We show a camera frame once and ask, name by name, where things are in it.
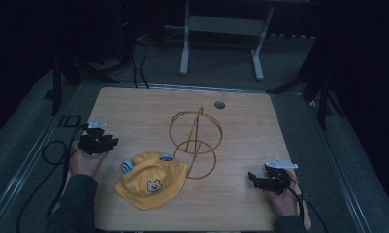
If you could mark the grey table grommet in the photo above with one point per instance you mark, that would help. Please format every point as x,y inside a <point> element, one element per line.
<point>219,104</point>

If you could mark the person's left hand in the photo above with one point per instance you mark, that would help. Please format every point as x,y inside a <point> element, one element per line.
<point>85,161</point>

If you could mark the black tripod stand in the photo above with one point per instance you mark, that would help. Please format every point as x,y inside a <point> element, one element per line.
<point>315,81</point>
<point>75,69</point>

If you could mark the person's right hand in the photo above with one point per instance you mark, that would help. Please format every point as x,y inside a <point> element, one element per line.
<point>285,200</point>

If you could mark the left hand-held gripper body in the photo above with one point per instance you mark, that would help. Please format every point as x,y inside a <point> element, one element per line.
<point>92,139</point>

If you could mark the white metal table frame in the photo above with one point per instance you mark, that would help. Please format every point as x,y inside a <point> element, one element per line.
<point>226,39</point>

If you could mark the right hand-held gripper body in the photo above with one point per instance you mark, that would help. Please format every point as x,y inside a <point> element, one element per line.
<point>277,176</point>

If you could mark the yellow child's hat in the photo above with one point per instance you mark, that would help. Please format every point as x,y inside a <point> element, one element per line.
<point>152,183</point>

